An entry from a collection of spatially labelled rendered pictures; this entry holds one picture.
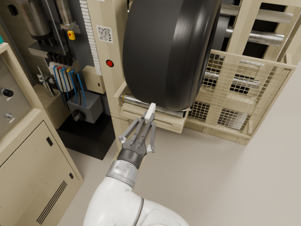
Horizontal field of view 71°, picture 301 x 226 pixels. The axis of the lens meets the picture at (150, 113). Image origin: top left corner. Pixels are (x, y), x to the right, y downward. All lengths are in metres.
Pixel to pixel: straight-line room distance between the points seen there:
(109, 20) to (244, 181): 1.62
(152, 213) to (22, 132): 0.79
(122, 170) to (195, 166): 1.39
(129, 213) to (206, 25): 0.62
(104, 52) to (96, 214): 0.77
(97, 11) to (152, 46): 0.36
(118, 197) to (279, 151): 1.91
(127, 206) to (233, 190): 1.44
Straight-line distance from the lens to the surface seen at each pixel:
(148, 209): 0.62
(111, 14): 0.99
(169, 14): 0.77
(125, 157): 0.64
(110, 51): 1.09
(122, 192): 0.61
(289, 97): 2.93
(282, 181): 2.17
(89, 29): 1.11
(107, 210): 0.60
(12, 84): 1.14
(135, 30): 0.79
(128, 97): 1.14
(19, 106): 1.19
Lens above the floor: 1.71
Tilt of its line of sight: 48 degrees down
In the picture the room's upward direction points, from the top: straight up
